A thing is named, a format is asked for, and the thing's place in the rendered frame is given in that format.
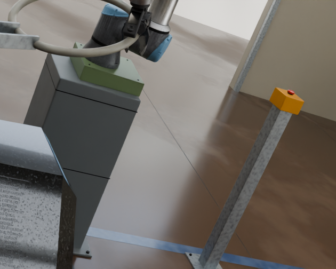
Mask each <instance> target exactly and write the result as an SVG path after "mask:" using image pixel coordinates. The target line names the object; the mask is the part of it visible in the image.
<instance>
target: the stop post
mask: <svg viewBox="0 0 336 269"><path fill-rule="evenodd" d="M269 101H270V102H271V103H273V106H272V108H271V110H270V112H269V114H268V116H267V118H266V120H265V122H264V124H263V126H262V128H261V130H260V132H259V135H258V137H257V139H256V141H255V143H254V145H253V147H252V149H251V151H250V153H249V155H248V157H247V159H246V161H245V164H244V166H243V168H242V170H241V172H240V174H239V176H238V178H237V180H236V182H235V184H234V186H233V189H232V190H231V193H230V195H229V197H228V199H227V201H226V203H225V205H224V207H223V210H222V212H221V214H220V216H219V218H218V220H217V222H216V224H215V226H214V228H213V230H212V232H211V234H210V237H209V239H208V241H207V243H206V245H205V247H204V249H203V251H202V253H201V255H200V254H194V253H189V252H185V255H186V257H187V258H188V260H189V262H190V263H191V265H192V267H193V269H222V267H221V266H220V264H219V261H220V259H221V257H222V255H223V253H224V251H225V249H226V247H227V245H228V243H229V241H230V239H231V237H232V235H233V233H234V231H235V229H236V227H237V225H238V223H239V221H240V219H241V217H242V215H243V213H244V211H245V209H246V207H247V204H248V202H249V200H250V198H251V196H252V194H253V192H254V190H255V188H256V186H257V184H258V182H259V180H260V178H261V176H262V174H263V172H264V170H265V168H266V166H267V164H268V162H269V160H270V158H271V156H272V154H273V152H274V150H275V148H276V146H277V144H278V142H279V140H280V138H281V136H282V134H283V132H284V130H285V128H286V126H287V124H288V122H289V120H290V118H291V116H292V114H296V115H298V113H299V111H300V109H301V107H302V105H303V103H304V101H303V100H302V99H301V98H300V97H298V96H297V95H296V94H290V93H288V91H287V90H284V89H280V88H275V89H274V91H273V93H272V95H271V97H270V99H269Z"/></svg>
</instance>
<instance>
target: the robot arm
mask: <svg viewBox="0 0 336 269"><path fill-rule="evenodd" d="M129 1H130V4H131V5H132V7H131V10H130V13H129V15H128V14H127V13H126V12H125V11H123V10H122V9H120V8H119V7H117V6H115V5H112V4H110V3H107V4H106V5H105V7H104V8H103V10H102V12H101V14H100V17H99V20H98V22H97V25H96V27H95V29H94V32H93V34H92V37H91V39H90V40H89V41H88V42H87V43H86V44H85V45H84V46H83V49H90V48H100V47H104V46H109V45H112V44H115V43H118V42H120V41H122V40H124V39H126V38H127V37H131V38H135V37H136V35H137V33H138V34H139V35H140V36H139V38H138V39H137V40H136V41H135V42H134V43H133V44H132V45H130V46H129V47H128V48H125V52H126V53H127V52H128V50H129V51H131V52H133V53H135V54H137V55H139V56H141V57H143V58H145V59H146V60H150V61H152V62H157V61H159V59H160V58H161V57H162V55H163V54H164V52H165V51H166V49H167V47H168V45H169V43H170V42H171V39H172V35H171V34H169V32H170V30H171V28H170V26H169V22H170V19H171V17H172V14H173V12H174V10H175V7H176V5H177V3H178V1H179V0H129ZM148 8H149V9H148ZM120 55H121V51H119V52H116V53H112V54H108V55H105V56H98V57H85V58H86V59H87V60H89V61H90V62H92V63H94V64H96V65H99V66H101V67H105V68H109V69H117V68H118V66H119V64H120Z"/></svg>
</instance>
